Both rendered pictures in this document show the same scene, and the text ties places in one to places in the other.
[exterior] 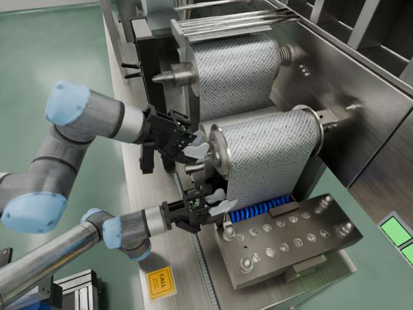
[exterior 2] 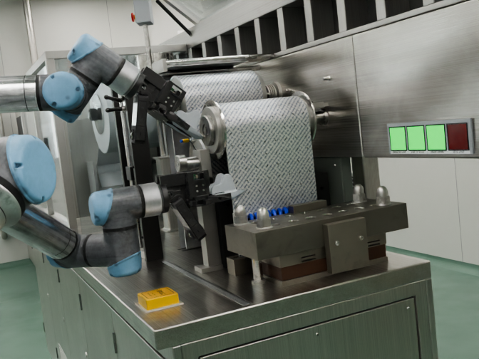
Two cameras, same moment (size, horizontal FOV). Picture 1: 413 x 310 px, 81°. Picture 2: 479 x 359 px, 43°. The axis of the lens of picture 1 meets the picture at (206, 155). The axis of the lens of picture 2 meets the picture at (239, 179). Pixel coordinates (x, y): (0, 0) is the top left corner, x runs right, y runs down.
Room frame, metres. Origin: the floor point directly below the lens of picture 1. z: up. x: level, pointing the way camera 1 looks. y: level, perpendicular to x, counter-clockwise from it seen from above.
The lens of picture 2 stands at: (-1.09, 0.07, 1.26)
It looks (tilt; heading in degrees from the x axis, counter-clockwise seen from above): 5 degrees down; 354
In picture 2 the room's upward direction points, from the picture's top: 7 degrees counter-clockwise
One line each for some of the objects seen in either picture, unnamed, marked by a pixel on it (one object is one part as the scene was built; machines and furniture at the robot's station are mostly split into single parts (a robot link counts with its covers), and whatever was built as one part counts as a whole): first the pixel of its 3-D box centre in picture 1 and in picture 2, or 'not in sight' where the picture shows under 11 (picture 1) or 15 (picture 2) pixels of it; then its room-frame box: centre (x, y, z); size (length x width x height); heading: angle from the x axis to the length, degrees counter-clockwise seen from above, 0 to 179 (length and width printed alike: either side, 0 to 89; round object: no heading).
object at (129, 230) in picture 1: (127, 229); (116, 206); (0.27, 0.21, 1.11); 0.11 x 0.08 x 0.09; 108
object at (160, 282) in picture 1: (160, 282); (157, 298); (0.19, 0.14, 0.91); 0.07 x 0.07 x 0.02; 18
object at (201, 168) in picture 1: (201, 188); (201, 211); (0.43, 0.02, 1.05); 0.06 x 0.05 x 0.31; 108
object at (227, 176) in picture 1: (220, 152); (213, 129); (0.41, -0.04, 1.25); 0.15 x 0.01 x 0.15; 18
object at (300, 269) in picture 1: (304, 269); (346, 245); (0.21, -0.29, 0.96); 0.10 x 0.03 x 0.11; 108
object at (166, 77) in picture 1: (162, 77); not in sight; (0.62, 0.13, 1.33); 0.06 x 0.03 x 0.03; 108
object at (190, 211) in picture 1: (185, 210); (183, 191); (0.32, 0.06, 1.12); 0.12 x 0.08 x 0.09; 108
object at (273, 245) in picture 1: (286, 237); (317, 226); (0.29, -0.24, 1.00); 0.40 x 0.16 x 0.06; 108
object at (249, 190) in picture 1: (263, 187); (273, 178); (0.39, -0.17, 1.11); 0.23 x 0.01 x 0.18; 108
